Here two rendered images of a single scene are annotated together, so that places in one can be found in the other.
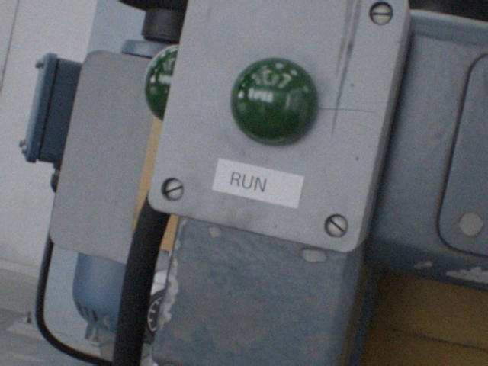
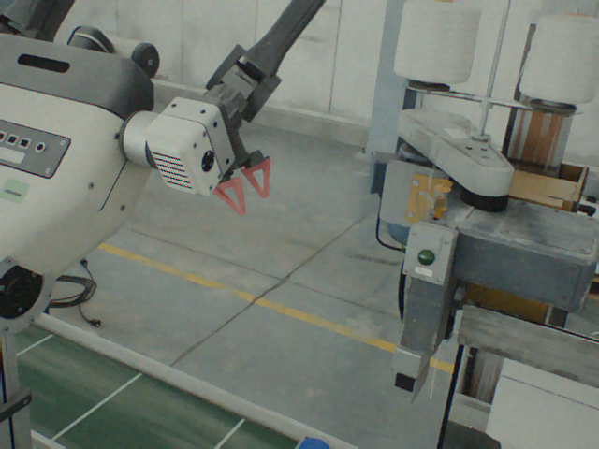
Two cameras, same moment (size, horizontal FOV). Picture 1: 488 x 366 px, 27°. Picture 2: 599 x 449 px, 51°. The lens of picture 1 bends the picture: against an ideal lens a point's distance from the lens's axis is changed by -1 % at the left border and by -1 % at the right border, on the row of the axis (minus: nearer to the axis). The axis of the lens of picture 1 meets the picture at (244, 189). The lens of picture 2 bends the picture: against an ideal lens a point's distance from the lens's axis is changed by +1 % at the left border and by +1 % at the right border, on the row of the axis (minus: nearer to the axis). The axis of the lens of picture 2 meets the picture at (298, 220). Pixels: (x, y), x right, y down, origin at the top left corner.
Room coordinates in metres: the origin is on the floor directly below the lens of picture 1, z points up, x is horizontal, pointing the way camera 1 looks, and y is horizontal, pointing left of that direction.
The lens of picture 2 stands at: (-0.66, -0.04, 1.73)
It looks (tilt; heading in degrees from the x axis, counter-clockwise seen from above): 22 degrees down; 15
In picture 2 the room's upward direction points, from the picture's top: 6 degrees clockwise
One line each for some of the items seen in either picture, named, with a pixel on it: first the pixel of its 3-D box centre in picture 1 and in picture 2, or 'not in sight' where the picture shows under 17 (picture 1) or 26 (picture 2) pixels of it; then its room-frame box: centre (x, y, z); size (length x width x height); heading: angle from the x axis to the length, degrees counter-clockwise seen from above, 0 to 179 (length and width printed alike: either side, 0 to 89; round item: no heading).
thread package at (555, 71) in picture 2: not in sight; (564, 57); (0.72, -0.18, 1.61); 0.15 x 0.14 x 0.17; 80
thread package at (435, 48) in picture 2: not in sight; (436, 41); (0.76, 0.07, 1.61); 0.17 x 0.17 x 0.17
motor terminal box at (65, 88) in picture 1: (70, 127); (384, 177); (0.88, 0.16, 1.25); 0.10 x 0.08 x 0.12; 14
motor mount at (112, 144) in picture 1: (239, 182); (440, 201); (0.81, 0.01, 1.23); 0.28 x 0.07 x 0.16; 80
